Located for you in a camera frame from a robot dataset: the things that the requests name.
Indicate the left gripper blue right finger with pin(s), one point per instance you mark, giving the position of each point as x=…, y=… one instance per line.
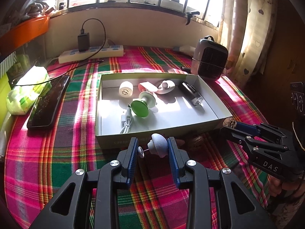
x=177, y=159

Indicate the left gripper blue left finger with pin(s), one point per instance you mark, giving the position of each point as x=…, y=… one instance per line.
x=128, y=160

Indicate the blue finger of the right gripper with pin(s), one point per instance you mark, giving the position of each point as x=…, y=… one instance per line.
x=234, y=135
x=251, y=130

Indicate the small white round gadget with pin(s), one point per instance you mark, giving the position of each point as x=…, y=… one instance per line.
x=158, y=145

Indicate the green white suction holder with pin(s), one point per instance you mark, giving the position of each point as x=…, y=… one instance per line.
x=143, y=104

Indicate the white cylindrical plug gadget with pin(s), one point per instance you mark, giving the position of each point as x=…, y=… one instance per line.
x=126, y=89

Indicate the black hair trimmer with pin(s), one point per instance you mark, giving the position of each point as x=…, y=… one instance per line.
x=191, y=93

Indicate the pink clip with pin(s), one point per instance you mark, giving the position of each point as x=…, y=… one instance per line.
x=147, y=87

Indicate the white smiley face gadget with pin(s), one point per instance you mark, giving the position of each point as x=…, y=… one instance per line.
x=165, y=87

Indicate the person right hand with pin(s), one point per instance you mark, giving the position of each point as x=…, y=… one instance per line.
x=276, y=187

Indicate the white green cardboard box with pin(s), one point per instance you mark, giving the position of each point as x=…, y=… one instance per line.
x=173, y=114

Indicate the small black object by heater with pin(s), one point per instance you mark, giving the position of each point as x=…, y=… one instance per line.
x=185, y=69

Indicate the black smartphone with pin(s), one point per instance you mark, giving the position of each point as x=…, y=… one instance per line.
x=45, y=108

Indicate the heart pattern curtain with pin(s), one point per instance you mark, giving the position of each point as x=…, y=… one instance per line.
x=246, y=30

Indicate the white power strip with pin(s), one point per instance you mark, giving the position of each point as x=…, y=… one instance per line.
x=93, y=52

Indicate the green white tissue pack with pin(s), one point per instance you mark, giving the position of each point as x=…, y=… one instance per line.
x=22, y=97

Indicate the black charger adapter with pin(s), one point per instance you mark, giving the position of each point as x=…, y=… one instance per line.
x=83, y=41

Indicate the yellow green striped box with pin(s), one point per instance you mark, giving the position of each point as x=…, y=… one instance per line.
x=6, y=64

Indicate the orange box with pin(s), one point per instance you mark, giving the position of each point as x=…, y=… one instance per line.
x=23, y=33

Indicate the white plastic bag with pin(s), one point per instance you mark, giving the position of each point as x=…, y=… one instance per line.
x=35, y=8

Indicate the black window handle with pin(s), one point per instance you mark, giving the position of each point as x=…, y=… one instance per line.
x=190, y=15

